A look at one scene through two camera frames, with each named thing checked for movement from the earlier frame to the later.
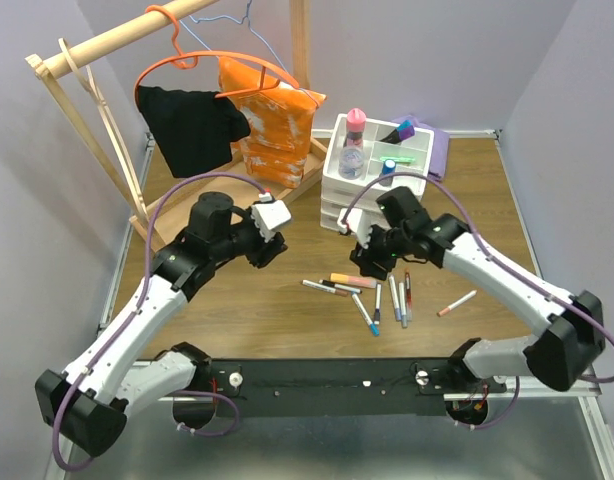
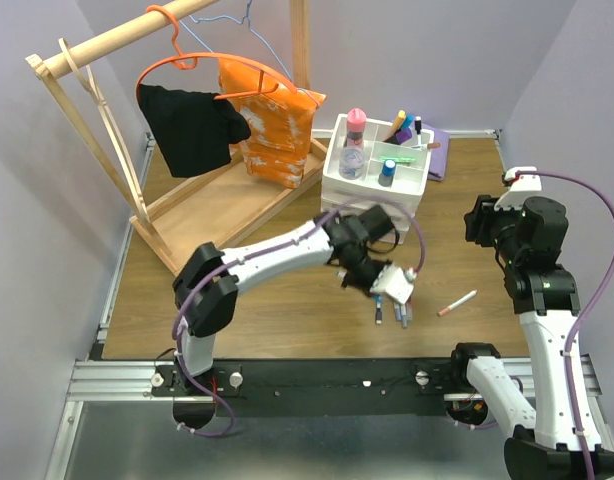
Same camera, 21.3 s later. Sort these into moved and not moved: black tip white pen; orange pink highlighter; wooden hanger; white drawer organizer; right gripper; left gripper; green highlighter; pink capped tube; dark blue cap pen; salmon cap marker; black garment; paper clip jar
Moved: right gripper; left gripper; black tip white pen; orange pink highlighter
Not moved: dark blue cap pen; salmon cap marker; white drawer organizer; black garment; pink capped tube; wooden hanger; green highlighter; paper clip jar
